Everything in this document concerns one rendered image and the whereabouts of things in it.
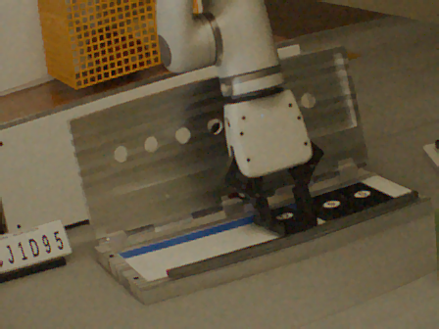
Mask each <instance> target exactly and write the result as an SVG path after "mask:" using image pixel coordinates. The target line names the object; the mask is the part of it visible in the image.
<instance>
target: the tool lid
mask: <svg viewBox="0 0 439 329"><path fill-rule="evenodd" d="M279 60H280V65H281V68H282V73H283V77H284V81H285V82H283V83H281V84H278V87H283V89H290V90H291V91H292V94H293V97H294V99H295V101H296V103H297V106H298V108H299V111H300V112H301V114H302V117H303V120H304V123H305V126H306V128H307V132H308V135H309V138H310V140H311V141H312V142H314V144H315V145H317V146H318V147H319V148H321V149H322V150H323V152H324V154H323V156H322V159H321V160H320V162H319V163H318V165H317V168H315V170H314V171H313V174H312V176H311V178H310V180H311V181H310V183H309V184H308V187H311V186H313V185H314V182H313V179H312V177H313V176H317V175H320V174H322V173H324V172H327V171H330V170H333V169H337V168H339V164H338V162H341V161H345V160H348V158H351V157H353V162H357V163H359V162H362V161H366V159H368V155H367V150H366V141H365V136H364V131H363V126H362V120H361V114H360V109H359V104H358V99H357V97H356V93H355V88H354V83H353V78H352V74H351V68H350V64H349V63H348V58H347V53H346V48H345V45H338V46H331V47H327V48H323V49H318V50H315V51H311V52H308V53H304V54H300V55H296V56H292V57H288V56H287V57H284V58H280V59H279ZM307 93H310V94H311V95H312V96H313V103H312V104H311V105H310V106H309V107H307V108H306V107H305V106H304V105H303V103H302V102H301V98H303V96H304V95H305V94H307ZM230 99H231V96H227V97H223V94H222V92H221V89H220V79H219V75H218V74H217V75H214V76H210V77H207V78H205V79H201V80H197V81H193V82H190V83H186V84H182V85H178V86H176V87H175V88H171V89H168V90H164V91H160V92H156V93H152V94H148V96H145V97H141V98H137V99H133V100H130V101H126V102H123V103H119V104H118V105H115V106H113V107H109V108H105V109H103V110H99V111H95V112H92V113H88V114H85V115H82V117H76V118H72V119H69V120H67V124H68V128H69V135H70V138H71V142H72V147H73V158H74V162H75V166H76V170H77V175H78V179H79V183H80V187H81V191H82V195H83V199H84V203H85V207H86V211H87V215H88V219H89V223H90V227H91V232H92V235H93V237H94V238H96V240H98V239H100V238H103V237H107V236H108V235H107V232H106V230H105V229H108V228H111V229H112V228H115V227H117V226H121V225H123V227H124V229H126V230H129V229H132V228H133V229H136V228H139V227H142V226H145V225H148V224H151V225H153V226H154V230H153V231H154V232H161V231H164V230H167V229H171V228H174V227H176V226H180V225H183V224H186V223H189V222H192V221H193V216H192V213H193V212H195V211H199V210H202V209H205V208H209V207H212V206H215V205H220V204H222V198H221V197H223V196H226V195H230V194H233V193H236V192H237V191H236V190H234V188H231V187H229V186H227V185H225V184H223V183H221V182H220V180H221V178H222V177H223V176H222V175H223V174H224V172H225V169H226V167H227V164H228V162H229V160H230V155H229V151H228V146H227V139H226V131H225V118H224V105H227V104H228V102H227V101H228V100H230ZM212 118H216V119H217V120H218V121H219V131H218V132H217V133H215V134H212V133H211V132H210V131H209V130H208V122H209V121H210V120H211V119H212ZM182 127H184V128H185V129H186V130H187V131H188V138H187V140H186V142H184V143H179V142H177V139H176V132H177V131H178V130H179V129H180V128H182ZM150 137H154V138H155V139H156V140H157V142H158V146H157V149H156V150H155V151H153V152H148V151H147V150H146V149H145V141H146V140H147V139H148V138H150ZM118 146H123V147H125V149H126V157H125V159H124V160H122V161H118V160H117V159H116V157H115V150H116V149H117V148H118ZM293 185H294V181H293V179H292V177H291V175H290V173H289V171H288V169H287V168H286V169H282V170H279V171H275V172H274V173H272V174H267V175H264V176H263V192H265V191H267V190H272V191H274V192H275V195H274V197H275V198H276V197H280V196H283V195H287V194H290V193H293V192H292V186H293Z"/></svg>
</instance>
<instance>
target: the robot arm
mask: <svg viewBox="0 0 439 329"><path fill-rule="evenodd" d="M201 3H202V6H203V11H202V12H201V13H199V14H195V15H192V12H193V0H156V10H157V13H156V21H157V35H158V43H159V51H160V57H161V58H162V61H163V63H164V65H165V68H166V69H167V70H168V71H173V72H189V71H196V70H199V69H200V68H204V67H208V66H215V67H216V68H217V71H218V75H219V81H220V89H221V92H222V94H223V97H227V96H231V99H230V100H228V101H227V102H228V104H227V105H224V118H225V131H226V139H227V146H228V151H229V155H230V160H229V162H228V164H227V167H226V169H225V172H224V174H223V175H222V176H223V177H222V178H221V180H220V182H221V183H223V184H225V185H227V186H229V187H231V188H234V190H236V191H237V192H240V193H241V194H243V195H245V196H246V197H247V198H248V199H251V202H252V208H253V212H255V216H256V220H257V221H258V222H259V223H260V224H261V227H265V228H272V227H273V219H272V215H271V211H270V208H269V207H268V199H267V198H264V196H263V176H264V175H267V174H272V173H274V172H275V171H279V170H282V169H286V168H287V169H288V171H289V173H290V175H291V177H292V179H293V181H294V185H293V186H292V192H293V196H294V200H295V204H296V209H297V211H299V212H305V213H307V214H312V211H311V206H312V200H311V196H310V192H309V187H308V184H309V183H310V181H311V180H310V178H311V176H312V174H313V171H314V170H315V168H317V165H318V163H319V162H320V160H321V159H322V156H323V154H324V152H323V150H322V149H321V148H319V147H318V146H317V145H315V144H314V142H312V141H311V140H310V138H309V135H308V132H307V128H306V126H305V123H304V120H303V117H302V114H301V112H300V111H299V108H298V106H297V103H296V101H295V99H294V97H293V94H292V91H291V90H290V89H283V87H278V84H281V83H283V82H285V81H284V77H283V73H282V68H281V65H280V60H279V56H278V52H277V47H276V43H275V40H274V36H273V32H272V28H271V24H270V21H269V20H268V13H267V9H266V5H265V1H264V0H201ZM235 175H236V176H241V177H245V176H247V177H246V183H245V182H242V181H240V180H237V179H236V178H235Z"/></svg>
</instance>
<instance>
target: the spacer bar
mask: <svg viewBox="0 0 439 329"><path fill-rule="evenodd" d="M362 183H363V184H366V185H368V186H370V187H372V188H374V189H377V190H379V191H381V192H383V193H386V194H388V195H390V196H391V197H393V198H394V199H395V198H397V197H398V196H401V195H404V194H408V193H411V192H412V190H410V189H407V188H405V187H403V186H401V185H398V184H397V183H395V182H392V181H390V180H388V179H385V178H383V177H381V176H378V175H377V176H374V177H371V178H368V179H365V181H362Z"/></svg>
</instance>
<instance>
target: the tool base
mask: <svg viewBox="0 0 439 329"><path fill-rule="evenodd" d="M363 167H366V163H361V164H351V163H348V164H343V165H340V166H339V168H337V169H333V171H331V172H329V173H325V174H324V175H322V176H319V177H315V178H313V183H314V185H313V186H311V187H309V192H310V196H311V197H312V196H316V195H320V194H323V193H326V191H329V190H333V189H336V188H340V187H343V186H347V185H350V184H353V183H356V182H360V181H363V180H364V179H368V178H371V177H374V176H377V175H376V173H375V172H368V171H366V170H364V169H362V168H363ZM359 168H360V169H359ZM332 177H334V178H332ZM329 178H331V179H329ZM326 179H327V180H326ZM322 180H324V181H322ZM320 181H321V182H320ZM316 182H318V183H316ZM274 195H275V192H274V191H270V192H265V193H263V196H264V198H267V199H268V207H269V208H270V209H271V210H272V209H276V208H279V207H282V206H286V204H290V203H293V202H295V200H294V196H293V193H290V194H287V195H283V196H280V197H276V198H275V197H274ZM272 196H273V197H272ZM268 197H270V198H268ZM250 202H251V199H248V198H246V199H242V200H241V199H239V198H237V197H235V198H232V199H228V200H225V201H222V204H220V205H219V206H217V207H214V208H211V209H207V210H204V211H198V212H195V213H192V216H193V221H192V222H189V223H186V224H183V225H180V226H176V227H174V228H171V229H167V230H164V231H161V232H154V231H152V230H154V226H153V225H150V226H147V227H144V228H141V229H138V230H134V231H133V230H131V231H129V232H126V233H125V232H123V231H122V230H120V231H117V232H114V233H113V232H111V233H107V235H108V236H107V237H105V239H102V240H100V241H97V243H98V245H100V246H98V247H95V253H96V257H97V260H98V261H99V262H101V263H102V264H103V265H104V266H105V267H106V268H107V269H108V270H109V272H110V273H112V274H113V275H114V276H115V277H116V278H117V279H118V280H119V281H120V282H121V283H123V284H124V286H125V287H126V288H127V289H128V290H129V291H130V292H131V293H132V294H134V295H135V296H136V297H137V298H138V299H139V300H140V301H141V302H142V303H143V304H145V305H148V304H150V303H152V302H154V303H155V302H158V301H161V300H163V299H169V298H172V297H175V296H178V295H184V294H187V293H190V292H193V291H199V290H202V289H205V288H208V287H211V286H214V285H215V286H217V285H219V284H222V283H225V282H228V281H231V280H234V279H237V278H241V277H247V276H250V275H253V274H256V273H259V272H262V271H265V270H269V269H273V268H276V267H279V266H282V265H284V264H287V263H290V262H294V261H297V260H300V259H305V258H308V257H311V256H314V255H317V254H318V253H321V252H324V251H327V250H330V249H333V248H336V247H339V246H342V245H345V244H349V243H352V242H353V241H356V240H359V239H362V238H364V237H367V236H370V235H373V234H376V233H379V232H380V231H382V230H385V229H388V228H391V227H393V226H396V225H399V224H402V223H405V222H406V221H408V220H411V219H414V218H416V217H419V216H422V215H425V214H428V213H430V212H431V201H430V198H429V197H427V196H421V195H419V194H418V198H415V199H411V200H409V201H406V202H403V203H401V205H398V206H395V207H392V208H389V209H385V210H382V211H377V212H374V213H373V214H371V215H368V216H365V217H362V218H359V219H355V220H352V221H349V222H346V223H345V224H343V225H340V226H337V227H334V228H331V229H327V230H323V231H320V232H318V233H315V234H312V235H309V237H305V238H302V239H299V240H295V241H292V242H289V243H285V244H282V245H279V246H276V247H273V248H270V249H266V250H262V251H259V252H256V253H253V254H250V255H247V256H244V257H241V258H235V259H232V260H229V261H226V262H220V263H217V264H213V265H210V266H207V267H203V268H200V269H197V270H196V269H194V270H191V271H189V272H186V273H183V274H180V275H174V276H171V277H168V276H164V277H161V278H160V277H158V278H155V279H152V280H149V281H146V280H145V279H144V278H143V277H141V276H140V275H139V273H138V272H137V271H136V270H134V269H133V268H132V267H131V266H130V265H129V264H127V263H126V262H125V261H124V260H123V259H122V258H121V257H120V256H119V252H126V251H129V250H131V249H134V248H138V247H139V248H141V247H143V246H146V245H150V244H153V243H156V242H163V241H165V240H168V239H170V238H173V237H177V236H180V235H183V234H186V233H187V234H190V233H193V232H196V231H199V230H203V229H206V228H209V227H213V226H216V225H220V224H223V223H226V222H229V221H232V220H236V219H239V218H242V217H246V216H249V215H252V214H255V212H254V211H253V208H252V203H250ZM247 203H249V204H247ZM244 204H246V205H244ZM218 212H219V213H218ZM213 213H214V214H213ZM210 214H211V215H210ZM207 215H208V216H207ZM200 216H202V218H201V217H200ZM203 216H204V217H203ZM197 217H199V218H197ZM194 218H196V219H194ZM150 231H151V232H150ZM146 232H148V233H146ZM143 233H145V234H143ZM140 234H142V235H140ZM133 235H135V236H133ZM137 235H139V236H137ZM131 236H133V237H131ZM128 237H130V238H128ZM105 244H107V245H105ZM102 245H104V246H102ZM110 255H114V256H113V257H111V258H109V256H110ZM134 277H138V278H139V279H136V280H134V279H133V278H134Z"/></svg>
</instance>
